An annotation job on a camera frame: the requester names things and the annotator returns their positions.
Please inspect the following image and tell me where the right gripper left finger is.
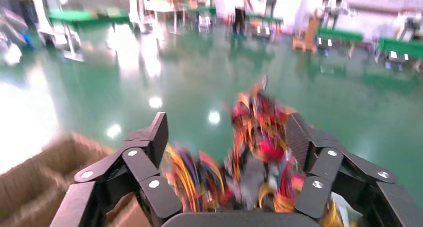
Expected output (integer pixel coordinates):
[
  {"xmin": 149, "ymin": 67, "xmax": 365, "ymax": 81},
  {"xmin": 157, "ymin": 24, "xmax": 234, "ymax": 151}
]
[{"xmin": 49, "ymin": 112, "xmax": 183, "ymax": 227}]

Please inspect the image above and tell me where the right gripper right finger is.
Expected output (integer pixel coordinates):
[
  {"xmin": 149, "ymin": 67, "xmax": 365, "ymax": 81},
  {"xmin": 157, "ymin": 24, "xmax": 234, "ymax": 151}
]
[{"xmin": 284, "ymin": 113, "xmax": 423, "ymax": 227}]

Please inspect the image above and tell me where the power supply with coloured wires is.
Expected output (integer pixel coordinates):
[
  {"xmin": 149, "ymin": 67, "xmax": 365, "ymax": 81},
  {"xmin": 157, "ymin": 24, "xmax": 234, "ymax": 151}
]
[{"xmin": 161, "ymin": 75, "xmax": 346, "ymax": 227}]

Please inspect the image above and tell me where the brown divided cardboard box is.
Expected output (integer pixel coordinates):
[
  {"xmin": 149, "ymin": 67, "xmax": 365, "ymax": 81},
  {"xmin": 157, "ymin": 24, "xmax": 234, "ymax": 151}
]
[{"xmin": 0, "ymin": 133, "xmax": 151, "ymax": 227}]

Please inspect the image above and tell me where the green cloth covered table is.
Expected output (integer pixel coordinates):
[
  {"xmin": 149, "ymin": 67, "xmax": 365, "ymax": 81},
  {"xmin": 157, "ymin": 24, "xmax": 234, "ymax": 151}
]
[
  {"xmin": 47, "ymin": 8, "xmax": 131, "ymax": 25},
  {"xmin": 378, "ymin": 37, "xmax": 423, "ymax": 60},
  {"xmin": 317, "ymin": 27, "xmax": 364, "ymax": 44}
]

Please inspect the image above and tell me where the person in dark trousers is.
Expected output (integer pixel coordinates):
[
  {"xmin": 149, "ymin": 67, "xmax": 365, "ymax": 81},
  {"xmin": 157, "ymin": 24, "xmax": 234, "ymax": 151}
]
[{"xmin": 230, "ymin": 0, "xmax": 249, "ymax": 38}]

